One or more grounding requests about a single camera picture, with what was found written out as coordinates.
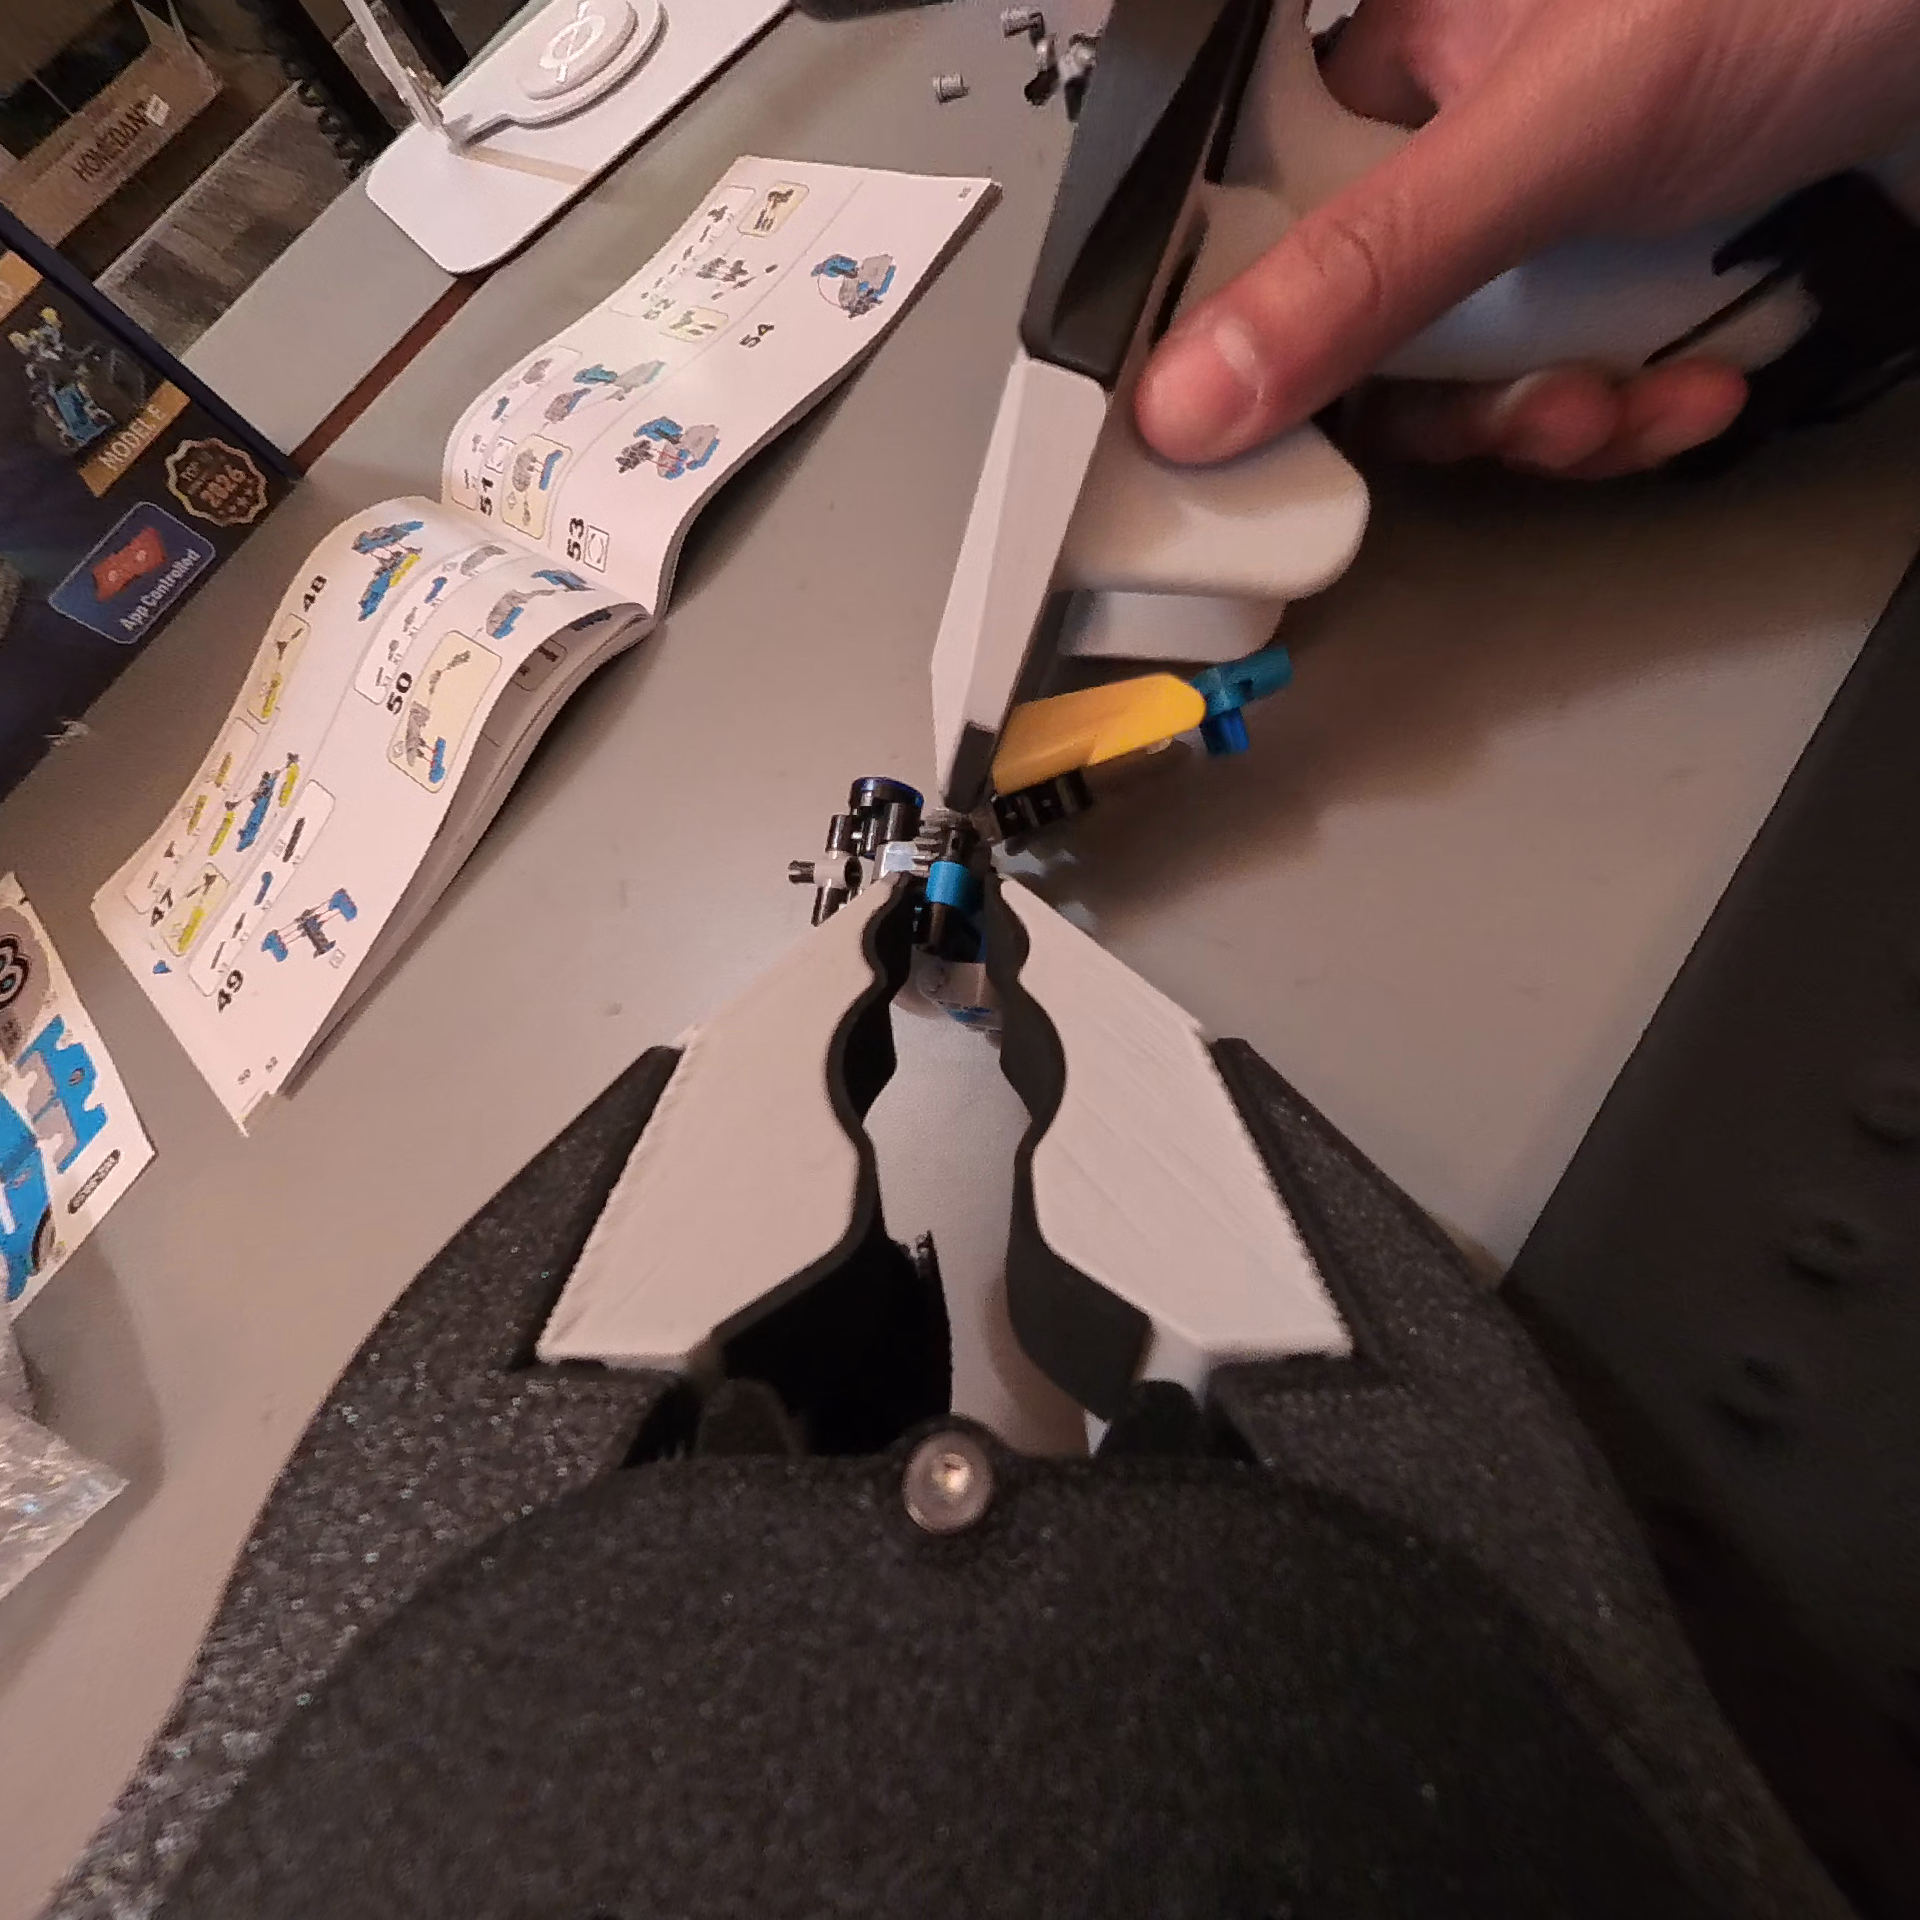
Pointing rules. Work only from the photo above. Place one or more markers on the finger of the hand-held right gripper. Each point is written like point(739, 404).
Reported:
point(1007, 571)

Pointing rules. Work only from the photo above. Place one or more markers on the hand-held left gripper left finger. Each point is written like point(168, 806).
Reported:
point(720, 1202)

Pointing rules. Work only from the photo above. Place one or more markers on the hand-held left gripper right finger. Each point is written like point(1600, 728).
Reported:
point(1169, 1184)

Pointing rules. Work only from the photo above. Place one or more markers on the yellow blue brick assembly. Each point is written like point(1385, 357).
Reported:
point(1095, 728)

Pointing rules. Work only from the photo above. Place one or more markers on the black blue domed brick assembly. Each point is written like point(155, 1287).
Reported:
point(945, 886)

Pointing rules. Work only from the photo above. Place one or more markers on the grey desk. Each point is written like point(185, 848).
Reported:
point(1426, 899)

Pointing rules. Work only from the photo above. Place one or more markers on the white desk lamp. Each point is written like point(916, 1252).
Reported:
point(496, 180)

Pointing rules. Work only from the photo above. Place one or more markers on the person's right hand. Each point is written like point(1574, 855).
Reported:
point(1575, 118)

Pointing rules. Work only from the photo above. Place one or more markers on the pile of loose bricks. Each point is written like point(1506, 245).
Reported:
point(949, 83)

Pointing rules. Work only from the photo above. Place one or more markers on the open instruction booklet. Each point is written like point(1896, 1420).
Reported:
point(599, 496)

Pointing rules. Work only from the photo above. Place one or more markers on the blue sticker sheet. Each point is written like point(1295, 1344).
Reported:
point(61, 1140)

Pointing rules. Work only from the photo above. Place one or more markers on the clear plastic bag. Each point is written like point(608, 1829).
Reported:
point(44, 1485)

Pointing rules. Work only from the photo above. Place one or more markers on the dark blue toy kit box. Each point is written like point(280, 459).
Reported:
point(106, 496)

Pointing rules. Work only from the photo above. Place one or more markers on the brown cardboard box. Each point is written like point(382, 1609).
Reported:
point(106, 137)

